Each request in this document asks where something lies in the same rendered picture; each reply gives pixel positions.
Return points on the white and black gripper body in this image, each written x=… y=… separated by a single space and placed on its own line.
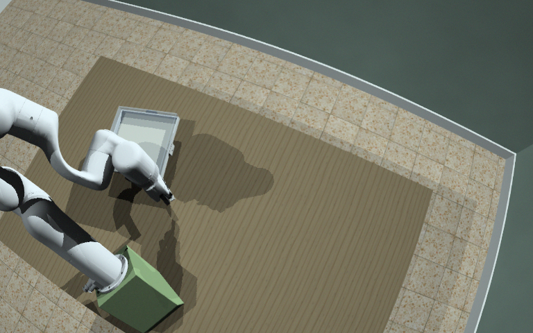
x=156 y=189

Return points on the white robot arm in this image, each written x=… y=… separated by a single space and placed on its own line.
x=41 y=217

